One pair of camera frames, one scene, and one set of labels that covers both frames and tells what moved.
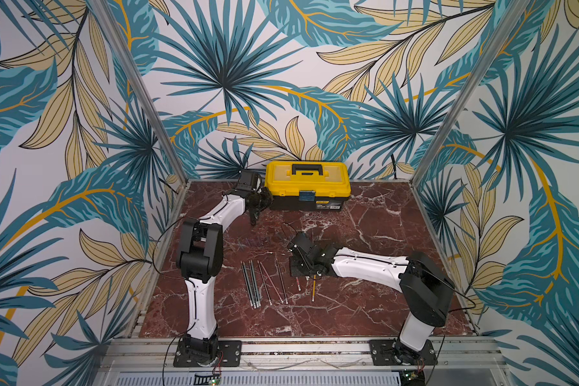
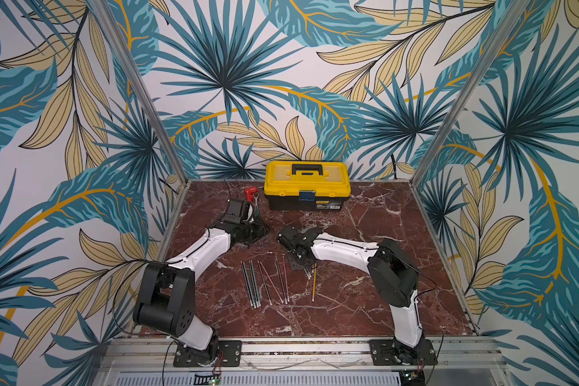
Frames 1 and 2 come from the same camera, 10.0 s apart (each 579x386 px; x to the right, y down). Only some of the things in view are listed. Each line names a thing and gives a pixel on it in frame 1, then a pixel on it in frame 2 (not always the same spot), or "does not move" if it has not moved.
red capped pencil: x=281 y=301 does not move
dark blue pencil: x=246 y=284 does not move
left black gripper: x=268 y=199 -> x=261 y=231
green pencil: x=248 y=284 does not move
